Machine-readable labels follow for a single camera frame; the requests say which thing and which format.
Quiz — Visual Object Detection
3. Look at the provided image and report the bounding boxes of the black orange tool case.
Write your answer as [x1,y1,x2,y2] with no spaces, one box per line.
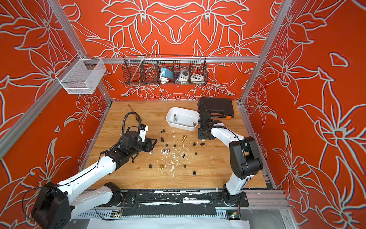
[197,97,234,119]

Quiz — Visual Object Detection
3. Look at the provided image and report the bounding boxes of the silver chess knight lying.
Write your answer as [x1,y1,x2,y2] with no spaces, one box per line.
[162,148,170,155]

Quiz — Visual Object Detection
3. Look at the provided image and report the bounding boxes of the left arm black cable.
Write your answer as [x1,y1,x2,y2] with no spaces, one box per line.
[121,111,143,135]

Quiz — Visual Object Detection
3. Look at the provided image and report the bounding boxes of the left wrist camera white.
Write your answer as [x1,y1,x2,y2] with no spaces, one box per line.
[139,124,149,142]

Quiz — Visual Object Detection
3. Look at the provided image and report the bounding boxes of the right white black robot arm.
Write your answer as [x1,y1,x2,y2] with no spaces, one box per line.
[198,111,264,206]

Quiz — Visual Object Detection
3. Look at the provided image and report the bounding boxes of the white round-button device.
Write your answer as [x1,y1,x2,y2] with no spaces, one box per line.
[176,68,190,83]

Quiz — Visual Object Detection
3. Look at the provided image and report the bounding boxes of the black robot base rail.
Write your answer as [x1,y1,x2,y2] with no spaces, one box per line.
[96,188,249,217]

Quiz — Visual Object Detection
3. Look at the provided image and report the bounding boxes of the clear plastic wall bin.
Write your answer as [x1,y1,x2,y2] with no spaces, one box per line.
[56,59,106,95]

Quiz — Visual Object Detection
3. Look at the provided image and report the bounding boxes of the teal white device in basket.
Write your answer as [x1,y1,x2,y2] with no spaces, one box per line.
[159,67,174,84]

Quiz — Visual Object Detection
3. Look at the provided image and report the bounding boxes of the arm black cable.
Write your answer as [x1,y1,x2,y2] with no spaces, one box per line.
[197,98,206,121]
[121,111,143,135]

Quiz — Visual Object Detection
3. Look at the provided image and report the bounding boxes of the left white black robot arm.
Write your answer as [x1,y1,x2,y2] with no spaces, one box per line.
[31,131,158,229]

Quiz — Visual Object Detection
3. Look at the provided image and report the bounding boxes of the white dotted cube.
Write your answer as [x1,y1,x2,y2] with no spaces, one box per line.
[190,73,204,84]

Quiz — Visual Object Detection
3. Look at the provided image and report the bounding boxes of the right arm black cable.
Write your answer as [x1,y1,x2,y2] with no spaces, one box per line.
[197,98,206,121]

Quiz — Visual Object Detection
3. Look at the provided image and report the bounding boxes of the black wire wall basket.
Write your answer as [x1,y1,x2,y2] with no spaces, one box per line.
[122,54,208,86]

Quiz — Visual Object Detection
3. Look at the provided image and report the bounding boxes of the white rectangular storage box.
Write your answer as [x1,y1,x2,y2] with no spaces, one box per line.
[165,107,199,131]

